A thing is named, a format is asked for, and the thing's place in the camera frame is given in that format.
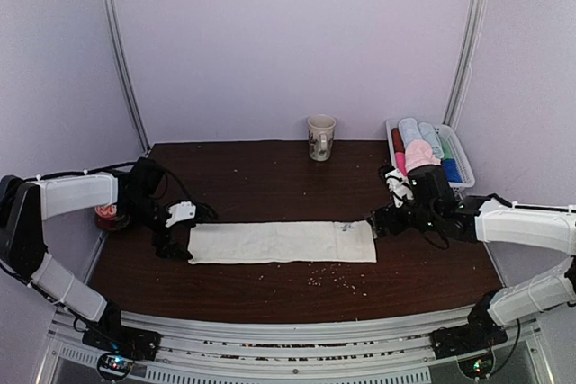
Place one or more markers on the dark red rolled towel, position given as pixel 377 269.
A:
pixel 397 141

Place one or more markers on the right aluminium frame post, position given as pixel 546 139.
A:
pixel 463 72

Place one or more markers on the pink rolled towel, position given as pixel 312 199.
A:
pixel 401 162

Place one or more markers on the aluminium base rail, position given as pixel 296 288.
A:
pixel 390 350

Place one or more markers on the red white patterned bowl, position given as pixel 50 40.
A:
pixel 108 212

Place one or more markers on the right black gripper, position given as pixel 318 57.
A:
pixel 378 224

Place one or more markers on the floral ceramic mug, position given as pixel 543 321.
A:
pixel 321 131

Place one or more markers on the white plastic basket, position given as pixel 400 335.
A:
pixel 464 167

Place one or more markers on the left aluminium frame post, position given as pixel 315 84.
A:
pixel 124 75

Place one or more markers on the aluminium frame post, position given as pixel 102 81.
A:
pixel 124 75
pixel 463 72

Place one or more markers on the light blue rolled towel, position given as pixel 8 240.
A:
pixel 409 130

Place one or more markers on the green rolled towel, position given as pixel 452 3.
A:
pixel 448 154

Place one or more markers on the pale blue rolled towel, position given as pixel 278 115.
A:
pixel 429 134

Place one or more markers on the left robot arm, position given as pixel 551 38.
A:
pixel 124 269

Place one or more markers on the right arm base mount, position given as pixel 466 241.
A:
pixel 472 347

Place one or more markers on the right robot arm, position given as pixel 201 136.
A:
pixel 553 228

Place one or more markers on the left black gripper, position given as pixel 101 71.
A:
pixel 168 249

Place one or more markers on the pink towel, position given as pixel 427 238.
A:
pixel 401 162
pixel 419 153

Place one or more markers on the cream towel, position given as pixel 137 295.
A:
pixel 282 242

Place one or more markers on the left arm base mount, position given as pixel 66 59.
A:
pixel 120 356

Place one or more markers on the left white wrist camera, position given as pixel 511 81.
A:
pixel 179 213

